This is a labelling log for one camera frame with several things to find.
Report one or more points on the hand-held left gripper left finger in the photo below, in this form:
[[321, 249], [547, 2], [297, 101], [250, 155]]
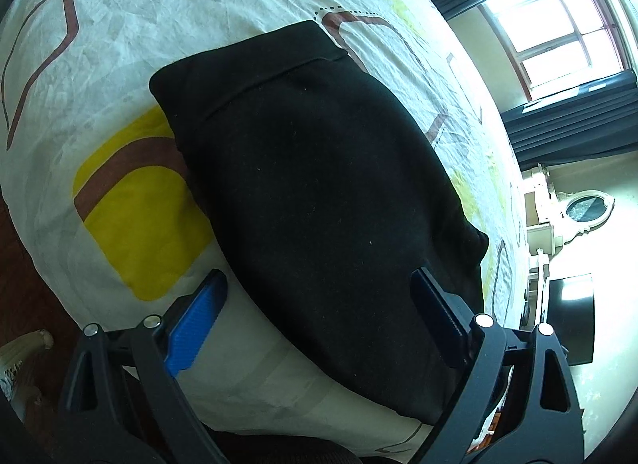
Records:
[[194, 324]]

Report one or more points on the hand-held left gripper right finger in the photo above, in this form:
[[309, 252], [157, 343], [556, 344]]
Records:
[[438, 314]]

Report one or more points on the black pants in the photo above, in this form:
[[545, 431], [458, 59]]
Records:
[[309, 195]]

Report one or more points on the black television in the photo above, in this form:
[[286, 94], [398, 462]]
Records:
[[570, 319]]

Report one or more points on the white dressing table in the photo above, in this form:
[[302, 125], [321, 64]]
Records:
[[541, 230]]

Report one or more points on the white carved furniture leg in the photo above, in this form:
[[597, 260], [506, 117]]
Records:
[[22, 349]]

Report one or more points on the patterned white bedsheet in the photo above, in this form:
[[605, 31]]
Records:
[[124, 45]]

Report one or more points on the oval mirror with white frame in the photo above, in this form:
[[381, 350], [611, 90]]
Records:
[[585, 207]]

